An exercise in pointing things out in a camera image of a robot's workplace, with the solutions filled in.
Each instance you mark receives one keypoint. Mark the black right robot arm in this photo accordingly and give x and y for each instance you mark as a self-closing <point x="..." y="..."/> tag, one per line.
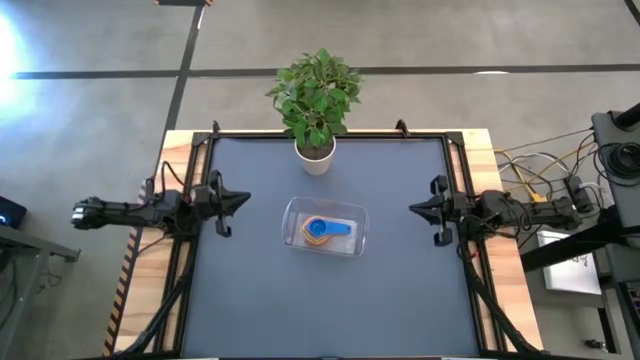
<point x="540" y="212"/>

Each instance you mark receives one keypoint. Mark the grey equipment stand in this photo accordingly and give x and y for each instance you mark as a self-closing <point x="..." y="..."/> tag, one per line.
<point x="607" y="130"/>

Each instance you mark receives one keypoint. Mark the black device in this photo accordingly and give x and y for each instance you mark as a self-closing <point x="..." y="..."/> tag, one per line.
<point x="12" y="210"/>

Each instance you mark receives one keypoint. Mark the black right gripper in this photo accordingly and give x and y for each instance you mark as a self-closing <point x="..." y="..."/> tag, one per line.
<point x="457" y="207"/>

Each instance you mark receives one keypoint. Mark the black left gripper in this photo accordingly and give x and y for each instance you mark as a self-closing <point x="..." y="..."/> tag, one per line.
<point x="205" y="202"/>

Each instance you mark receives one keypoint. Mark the blue measuring cup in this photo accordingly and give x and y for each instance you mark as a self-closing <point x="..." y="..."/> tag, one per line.
<point x="320" y="227"/>

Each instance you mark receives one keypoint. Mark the black power strip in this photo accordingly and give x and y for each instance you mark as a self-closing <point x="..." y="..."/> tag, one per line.
<point x="579" y="195"/>

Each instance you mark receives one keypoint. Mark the white paper sheet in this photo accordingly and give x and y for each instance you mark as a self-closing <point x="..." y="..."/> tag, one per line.
<point x="570" y="275"/>

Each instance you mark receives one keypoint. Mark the black aluminium table frame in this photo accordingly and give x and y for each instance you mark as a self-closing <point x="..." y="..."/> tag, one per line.
<point x="400" y="135"/>

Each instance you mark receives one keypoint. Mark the orange measuring cup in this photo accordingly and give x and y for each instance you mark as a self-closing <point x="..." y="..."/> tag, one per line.
<point x="303" y="232"/>

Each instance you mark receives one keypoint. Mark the green plant in cream pot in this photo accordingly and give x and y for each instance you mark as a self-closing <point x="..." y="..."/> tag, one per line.
<point x="315" y="100"/>

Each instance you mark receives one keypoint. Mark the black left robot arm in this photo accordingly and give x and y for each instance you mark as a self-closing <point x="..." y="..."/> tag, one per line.
<point x="125" y="212"/>

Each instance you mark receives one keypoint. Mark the grey desk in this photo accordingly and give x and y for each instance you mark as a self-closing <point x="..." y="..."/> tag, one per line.
<point x="20" y="240"/>

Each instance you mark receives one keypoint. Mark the yellow black hazard tape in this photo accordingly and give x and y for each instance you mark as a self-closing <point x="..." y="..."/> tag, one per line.
<point x="122" y="295"/>

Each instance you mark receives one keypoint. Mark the clear plastic basket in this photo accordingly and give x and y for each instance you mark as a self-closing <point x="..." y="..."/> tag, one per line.
<point x="350" y="240"/>

